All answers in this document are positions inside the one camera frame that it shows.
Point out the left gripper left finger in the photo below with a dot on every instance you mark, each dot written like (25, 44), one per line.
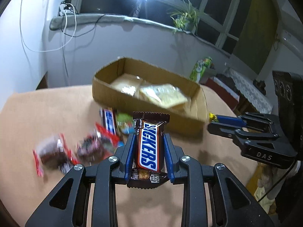
(121, 170)

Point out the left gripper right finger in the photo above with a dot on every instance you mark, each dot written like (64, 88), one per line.
(172, 154)

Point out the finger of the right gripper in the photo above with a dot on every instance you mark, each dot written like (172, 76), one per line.
(253, 121)
(262, 134)

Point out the small Snickers bar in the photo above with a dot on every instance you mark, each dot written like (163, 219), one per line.
(148, 172)

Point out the red date snack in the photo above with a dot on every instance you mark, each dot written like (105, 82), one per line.
(53, 153)

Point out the white gloved right hand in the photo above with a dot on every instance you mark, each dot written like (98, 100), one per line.
(268, 177)

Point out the small yellow packet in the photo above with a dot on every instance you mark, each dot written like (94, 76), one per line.
(213, 117)

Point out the lace covered side table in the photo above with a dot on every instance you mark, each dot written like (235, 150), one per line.
(235, 88)

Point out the red wrapped dark snack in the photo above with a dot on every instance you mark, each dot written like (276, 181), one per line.
(97, 145)

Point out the green jelly cup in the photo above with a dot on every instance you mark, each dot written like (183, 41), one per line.
(125, 123)

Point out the large Snickers bar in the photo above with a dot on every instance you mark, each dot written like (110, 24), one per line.
(109, 120)

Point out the green snack bag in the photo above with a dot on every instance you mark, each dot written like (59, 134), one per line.
(199, 68)

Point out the wrapped sandwich bread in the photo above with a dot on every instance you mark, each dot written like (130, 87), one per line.
(163, 95)

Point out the brown cardboard box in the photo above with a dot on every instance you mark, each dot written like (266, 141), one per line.
(188, 123)

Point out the potted spider plant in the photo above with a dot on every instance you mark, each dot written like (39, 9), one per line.
(185, 18)

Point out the grey windowsill cloth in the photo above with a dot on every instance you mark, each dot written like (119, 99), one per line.
(94, 18)

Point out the white power strip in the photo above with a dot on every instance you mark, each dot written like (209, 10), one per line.
(66, 8)

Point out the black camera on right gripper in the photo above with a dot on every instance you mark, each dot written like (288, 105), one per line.
(288, 89)

